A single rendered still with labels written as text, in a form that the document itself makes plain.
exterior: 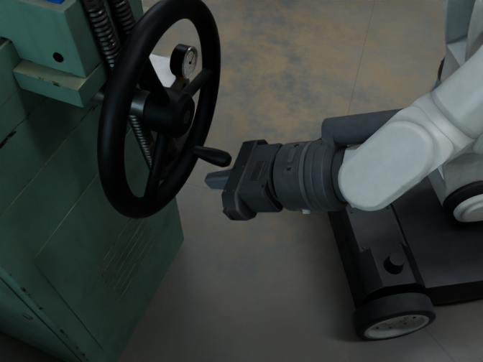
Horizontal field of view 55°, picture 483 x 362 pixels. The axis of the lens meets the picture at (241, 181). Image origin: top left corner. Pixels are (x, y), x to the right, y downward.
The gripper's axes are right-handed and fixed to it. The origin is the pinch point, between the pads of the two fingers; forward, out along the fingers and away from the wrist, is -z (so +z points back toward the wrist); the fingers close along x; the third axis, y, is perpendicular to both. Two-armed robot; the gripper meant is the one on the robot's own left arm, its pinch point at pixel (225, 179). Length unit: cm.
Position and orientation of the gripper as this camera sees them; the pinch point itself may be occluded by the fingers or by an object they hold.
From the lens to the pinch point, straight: 66.5
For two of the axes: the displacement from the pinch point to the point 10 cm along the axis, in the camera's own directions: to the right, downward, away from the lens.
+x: 3.2, -8.2, 4.8
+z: 8.0, -0.4, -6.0
